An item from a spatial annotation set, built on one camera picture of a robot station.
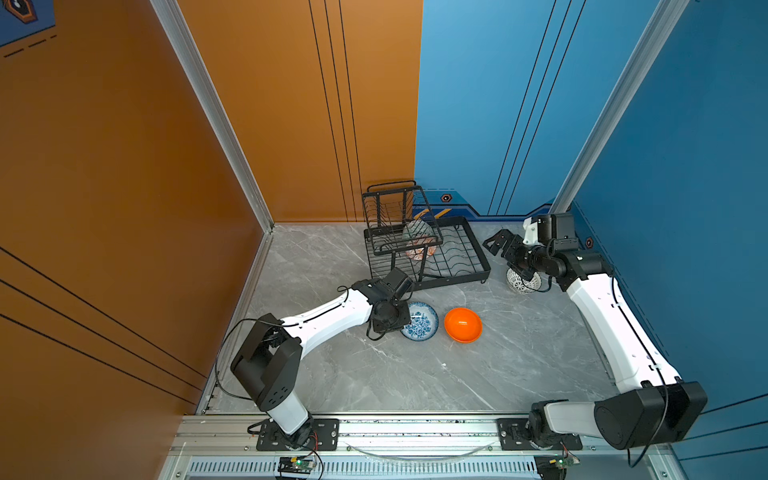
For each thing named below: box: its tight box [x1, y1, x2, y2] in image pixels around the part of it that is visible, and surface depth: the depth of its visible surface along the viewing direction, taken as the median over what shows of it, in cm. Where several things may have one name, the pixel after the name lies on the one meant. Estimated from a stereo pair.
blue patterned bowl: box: [400, 301, 439, 342], surface depth 88 cm
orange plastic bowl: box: [444, 307, 483, 344], surface depth 90 cm
